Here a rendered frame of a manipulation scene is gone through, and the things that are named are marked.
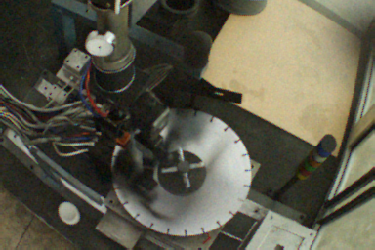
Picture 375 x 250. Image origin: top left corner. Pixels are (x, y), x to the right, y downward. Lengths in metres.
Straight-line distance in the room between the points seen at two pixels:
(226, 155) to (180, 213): 0.18
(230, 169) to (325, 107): 0.52
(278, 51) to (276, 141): 0.33
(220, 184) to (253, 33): 0.65
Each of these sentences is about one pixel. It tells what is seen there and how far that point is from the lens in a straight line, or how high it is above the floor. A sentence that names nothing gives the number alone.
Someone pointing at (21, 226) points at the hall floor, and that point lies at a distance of 2.04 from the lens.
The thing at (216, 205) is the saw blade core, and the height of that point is 0.95.
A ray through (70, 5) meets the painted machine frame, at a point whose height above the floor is 1.05.
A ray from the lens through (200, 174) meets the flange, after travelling 1.00.
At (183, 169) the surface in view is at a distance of 0.96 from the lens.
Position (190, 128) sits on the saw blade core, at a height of 0.95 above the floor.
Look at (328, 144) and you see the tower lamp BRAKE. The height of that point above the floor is 1.16.
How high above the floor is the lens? 1.91
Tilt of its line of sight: 63 degrees down
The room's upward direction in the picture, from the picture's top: 12 degrees clockwise
